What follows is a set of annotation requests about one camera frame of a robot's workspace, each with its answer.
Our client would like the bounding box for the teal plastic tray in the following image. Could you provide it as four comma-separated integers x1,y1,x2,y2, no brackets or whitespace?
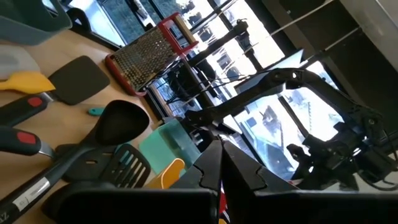
139,119,201,175

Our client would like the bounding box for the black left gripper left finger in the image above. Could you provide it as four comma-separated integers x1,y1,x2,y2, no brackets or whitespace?
57,139,223,224

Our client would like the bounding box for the orange plastic bin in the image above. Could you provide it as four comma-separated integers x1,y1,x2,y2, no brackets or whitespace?
145,157,187,190

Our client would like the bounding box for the steel box grater red trim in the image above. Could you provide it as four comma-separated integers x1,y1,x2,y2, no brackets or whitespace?
104,12,200,97

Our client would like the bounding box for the small black ladle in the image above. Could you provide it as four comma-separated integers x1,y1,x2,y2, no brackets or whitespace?
0,99,150,224

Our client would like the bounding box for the yellow silicone spatula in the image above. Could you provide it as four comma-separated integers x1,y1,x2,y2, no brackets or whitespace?
0,71,56,95

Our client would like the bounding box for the grey-blue plastic bin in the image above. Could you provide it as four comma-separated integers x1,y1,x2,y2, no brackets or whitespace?
0,0,73,46

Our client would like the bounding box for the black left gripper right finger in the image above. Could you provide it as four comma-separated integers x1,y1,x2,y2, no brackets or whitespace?
221,140,398,224

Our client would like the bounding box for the white silicone spatula black handle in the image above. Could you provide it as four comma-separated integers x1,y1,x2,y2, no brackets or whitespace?
0,45,41,81

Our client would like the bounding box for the solid black turner red-dot handle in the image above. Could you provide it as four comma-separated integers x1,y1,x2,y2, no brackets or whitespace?
0,55,111,127

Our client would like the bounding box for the short teal scraper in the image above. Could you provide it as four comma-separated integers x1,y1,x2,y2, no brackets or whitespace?
86,107,106,117

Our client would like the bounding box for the thin black slotted spatula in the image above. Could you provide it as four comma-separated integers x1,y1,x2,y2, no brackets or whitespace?
99,143,152,189

